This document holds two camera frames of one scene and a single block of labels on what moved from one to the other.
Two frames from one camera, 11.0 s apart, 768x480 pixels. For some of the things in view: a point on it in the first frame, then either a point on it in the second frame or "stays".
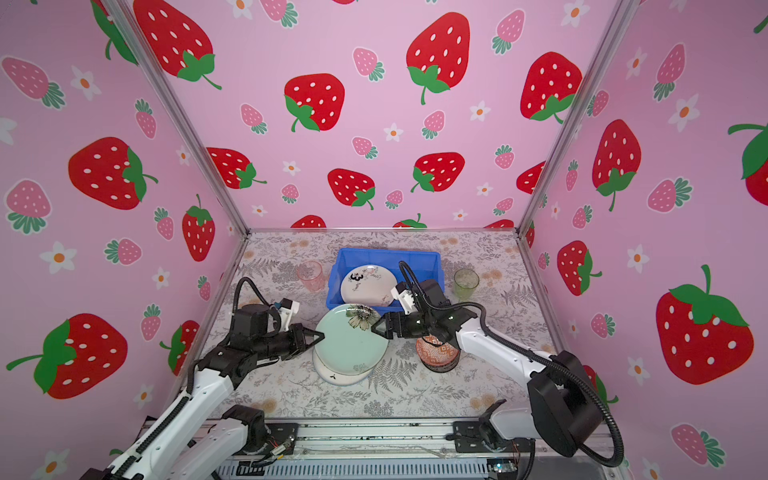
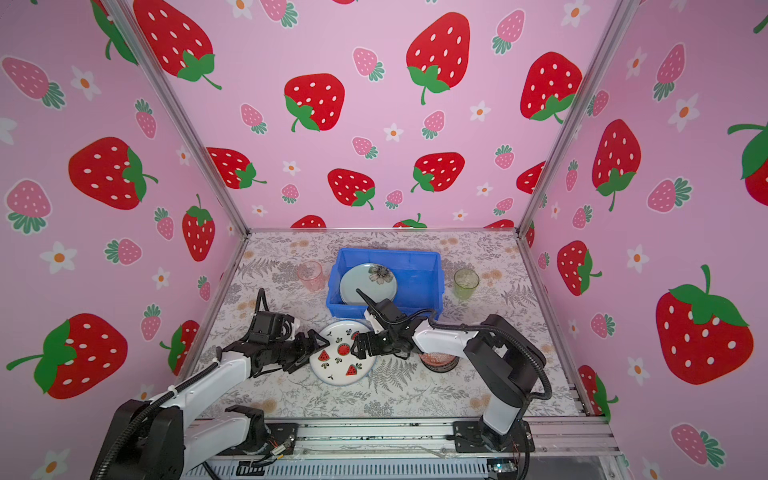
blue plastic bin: (427, 265) stays
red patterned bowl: (435, 355) stays
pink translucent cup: (311, 274) stays
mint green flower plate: (350, 346) → (375, 280)
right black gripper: (390, 322) → (369, 346)
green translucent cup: (465, 282) stays
